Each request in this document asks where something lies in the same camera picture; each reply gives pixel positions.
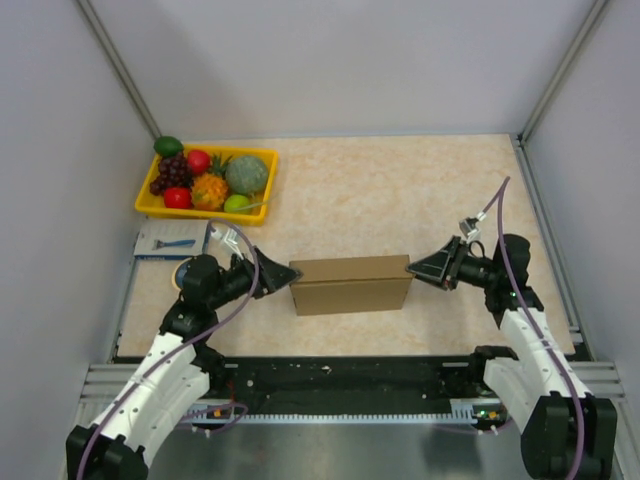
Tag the grey cable duct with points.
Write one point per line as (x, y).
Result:
(456, 413)

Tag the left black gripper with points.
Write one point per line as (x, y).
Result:
(273, 276)

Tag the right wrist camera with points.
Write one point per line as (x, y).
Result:
(469, 227)

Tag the yellow plastic tray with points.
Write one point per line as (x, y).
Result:
(153, 206)

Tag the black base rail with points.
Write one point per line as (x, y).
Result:
(349, 385)

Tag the dark red grape bunch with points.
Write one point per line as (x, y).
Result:
(173, 172)

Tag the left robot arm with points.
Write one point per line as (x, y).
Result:
(122, 441)

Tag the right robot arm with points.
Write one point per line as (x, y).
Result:
(566, 432)

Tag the razor blister pack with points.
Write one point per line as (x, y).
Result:
(171, 239)

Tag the blue tape roll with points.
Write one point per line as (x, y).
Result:
(179, 273)

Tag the brown cardboard box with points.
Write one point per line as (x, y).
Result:
(350, 285)

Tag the green melon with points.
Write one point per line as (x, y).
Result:
(246, 175)

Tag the red apple lower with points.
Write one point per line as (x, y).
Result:
(177, 198)

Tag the red apple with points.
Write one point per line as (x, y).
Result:
(177, 198)
(198, 162)

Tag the orange pineapple toy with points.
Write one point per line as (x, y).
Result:
(210, 189)

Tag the green lime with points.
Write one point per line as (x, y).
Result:
(237, 204)

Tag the green avocado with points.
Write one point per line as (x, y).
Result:
(167, 146)

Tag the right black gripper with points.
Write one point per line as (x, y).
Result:
(442, 268)

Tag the red apple upper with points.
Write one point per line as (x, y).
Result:
(198, 162)

